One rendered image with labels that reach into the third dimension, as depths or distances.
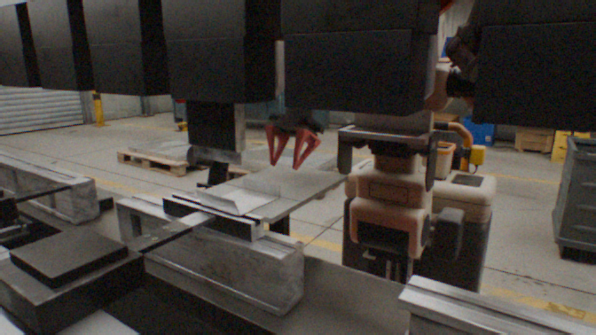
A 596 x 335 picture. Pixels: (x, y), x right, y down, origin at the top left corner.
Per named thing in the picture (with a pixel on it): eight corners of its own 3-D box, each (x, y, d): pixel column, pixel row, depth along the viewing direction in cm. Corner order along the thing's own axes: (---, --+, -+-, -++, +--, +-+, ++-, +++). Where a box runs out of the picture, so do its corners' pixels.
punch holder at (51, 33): (121, 89, 74) (112, 0, 70) (79, 91, 67) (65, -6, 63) (82, 86, 82) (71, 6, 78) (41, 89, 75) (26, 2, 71)
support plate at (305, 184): (348, 180, 77) (348, 175, 77) (271, 224, 56) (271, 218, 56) (277, 167, 87) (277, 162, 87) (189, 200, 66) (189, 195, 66)
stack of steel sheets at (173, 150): (218, 151, 468) (218, 147, 467) (178, 161, 418) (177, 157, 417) (168, 142, 522) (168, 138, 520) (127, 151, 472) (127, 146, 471)
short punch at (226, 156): (246, 164, 55) (244, 98, 53) (237, 167, 54) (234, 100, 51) (199, 155, 61) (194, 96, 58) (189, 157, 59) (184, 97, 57)
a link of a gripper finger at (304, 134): (295, 166, 68) (309, 118, 70) (264, 160, 72) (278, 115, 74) (312, 175, 74) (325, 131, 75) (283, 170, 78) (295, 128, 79)
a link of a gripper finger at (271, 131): (283, 164, 70) (296, 117, 71) (254, 159, 74) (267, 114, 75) (301, 174, 75) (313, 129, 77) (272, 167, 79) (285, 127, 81)
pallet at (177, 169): (230, 162, 473) (230, 151, 469) (178, 177, 409) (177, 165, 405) (169, 150, 538) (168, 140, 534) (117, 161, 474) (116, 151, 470)
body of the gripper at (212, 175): (195, 188, 111) (199, 163, 110) (222, 189, 119) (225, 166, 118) (208, 192, 107) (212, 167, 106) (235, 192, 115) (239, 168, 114)
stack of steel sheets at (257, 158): (340, 165, 404) (341, 154, 401) (315, 181, 351) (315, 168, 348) (262, 154, 451) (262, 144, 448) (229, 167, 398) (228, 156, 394)
